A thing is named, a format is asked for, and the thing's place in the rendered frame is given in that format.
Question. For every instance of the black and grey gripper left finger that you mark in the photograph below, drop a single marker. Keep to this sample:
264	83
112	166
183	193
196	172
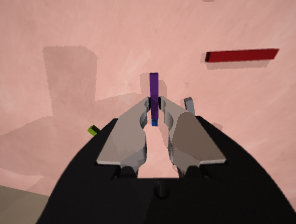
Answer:
120	143

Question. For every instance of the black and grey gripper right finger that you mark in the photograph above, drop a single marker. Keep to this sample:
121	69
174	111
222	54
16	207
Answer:
195	141

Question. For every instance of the dark red rod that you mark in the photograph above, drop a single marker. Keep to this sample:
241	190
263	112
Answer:
241	55

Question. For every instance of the purple rod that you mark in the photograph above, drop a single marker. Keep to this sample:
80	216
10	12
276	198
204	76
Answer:
154	94

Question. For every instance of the lime green rod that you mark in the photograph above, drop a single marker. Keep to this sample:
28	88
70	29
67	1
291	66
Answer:
93	130

